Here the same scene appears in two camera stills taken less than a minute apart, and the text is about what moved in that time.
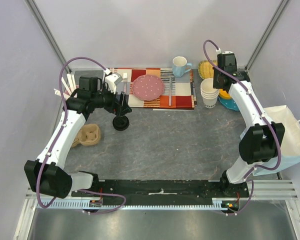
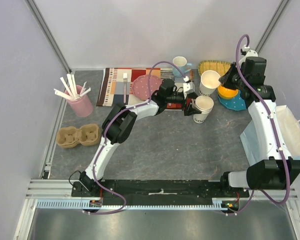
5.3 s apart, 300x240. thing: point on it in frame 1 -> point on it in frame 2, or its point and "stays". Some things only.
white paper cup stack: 210,94 -> 205,104
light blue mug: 179,64 stays
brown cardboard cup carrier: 88,134 stays
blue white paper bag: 294,146 stays
